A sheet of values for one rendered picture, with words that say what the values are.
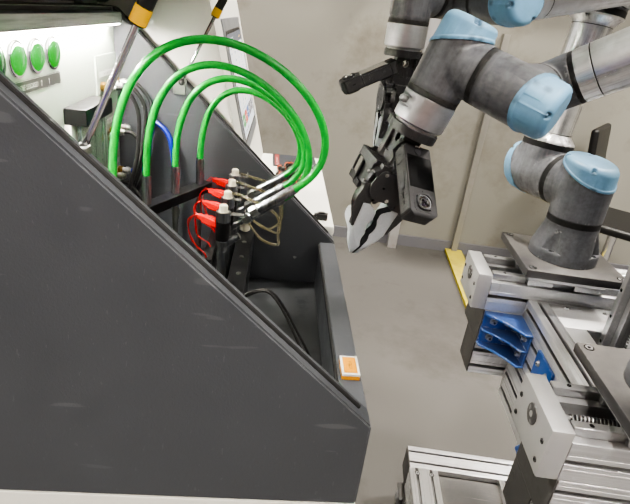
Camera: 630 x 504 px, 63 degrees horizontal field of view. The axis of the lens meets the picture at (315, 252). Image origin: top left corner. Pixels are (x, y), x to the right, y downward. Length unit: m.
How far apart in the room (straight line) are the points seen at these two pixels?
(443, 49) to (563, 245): 0.66
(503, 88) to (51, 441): 0.77
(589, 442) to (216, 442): 0.53
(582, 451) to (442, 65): 0.57
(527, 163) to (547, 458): 0.71
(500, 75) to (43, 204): 0.56
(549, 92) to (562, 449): 0.49
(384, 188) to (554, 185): 0.59
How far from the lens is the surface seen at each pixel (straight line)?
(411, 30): 1.03
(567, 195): 1.25
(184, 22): 1.29
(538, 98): 0.69
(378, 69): 1.04
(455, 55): 0.72
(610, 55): 0.80
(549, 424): 0.85
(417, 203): 0.70
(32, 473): 0.92
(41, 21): 0.87
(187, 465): 0.85
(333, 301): 1.08
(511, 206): 3.96
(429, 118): 0.73
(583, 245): 1.28
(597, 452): 0.89
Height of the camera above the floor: 1.48
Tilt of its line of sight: 25 degrees down
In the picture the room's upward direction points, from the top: 7 degrees clockwise
